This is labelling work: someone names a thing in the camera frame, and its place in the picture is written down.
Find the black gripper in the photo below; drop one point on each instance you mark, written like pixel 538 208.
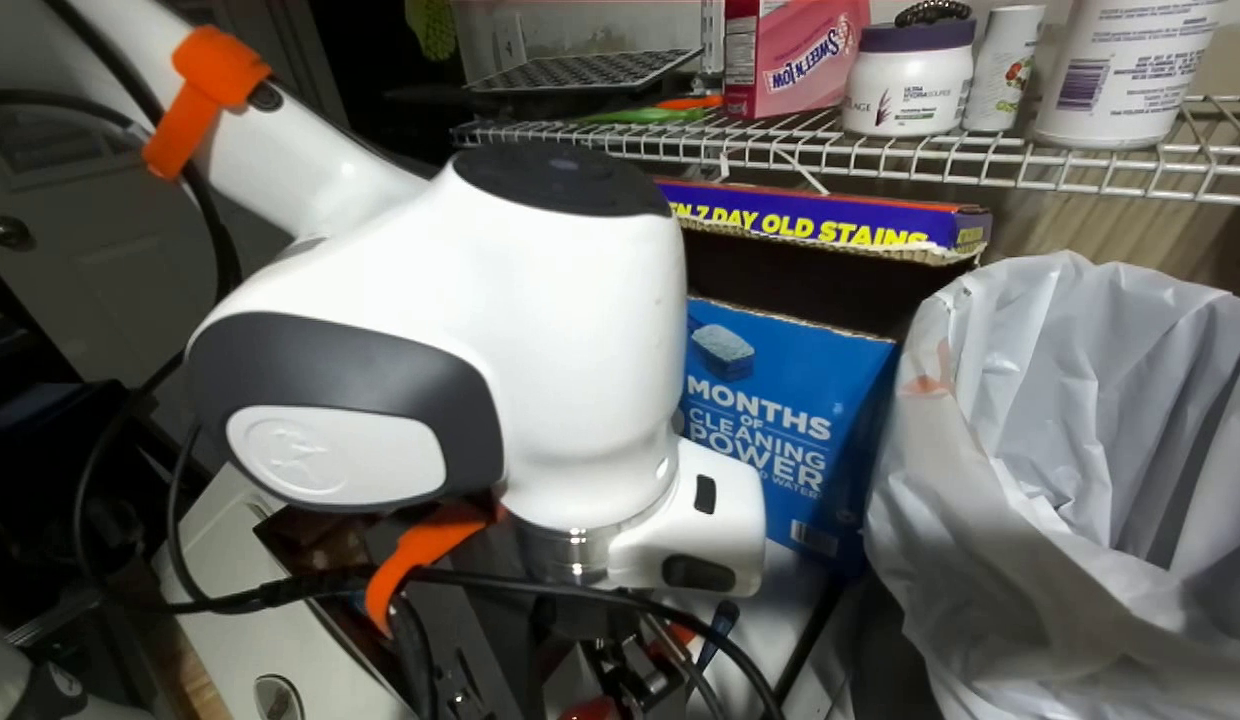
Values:
pixel 607 667

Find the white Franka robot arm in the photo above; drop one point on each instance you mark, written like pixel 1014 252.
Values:
pixel 552 334

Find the orange blue detergent box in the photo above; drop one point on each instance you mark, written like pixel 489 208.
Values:
pixel 782 443

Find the round grey washer cap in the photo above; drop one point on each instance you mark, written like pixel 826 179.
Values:
pixel 278 698

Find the light wooden plank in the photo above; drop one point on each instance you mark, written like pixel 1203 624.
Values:
pixel 202 687

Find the trash bin with white liner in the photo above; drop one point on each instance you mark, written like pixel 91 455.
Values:
pixel 1073 467

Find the flat orange green item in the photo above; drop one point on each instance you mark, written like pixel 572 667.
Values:
pixel 675 107

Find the black bulky equipment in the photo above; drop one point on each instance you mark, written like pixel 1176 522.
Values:
pixel 45 507

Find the grey grid tray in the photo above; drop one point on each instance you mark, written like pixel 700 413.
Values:
pixel 582 64

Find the pink cardboard box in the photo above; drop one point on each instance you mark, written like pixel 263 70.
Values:
pixel 800 61

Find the white jar with dark lid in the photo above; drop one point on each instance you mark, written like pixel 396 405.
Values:
pixel 906 84

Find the grey panel door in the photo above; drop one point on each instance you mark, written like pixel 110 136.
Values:
pixel 74 264

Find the white printed bottle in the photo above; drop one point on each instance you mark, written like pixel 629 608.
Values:
pixel 1007 64

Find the round door knob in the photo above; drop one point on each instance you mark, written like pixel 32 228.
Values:
pixel 5 233

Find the large round tub container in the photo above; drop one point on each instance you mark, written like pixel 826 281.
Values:
pixel 1124 82

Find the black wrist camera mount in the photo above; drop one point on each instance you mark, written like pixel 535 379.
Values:
pixel 444 661

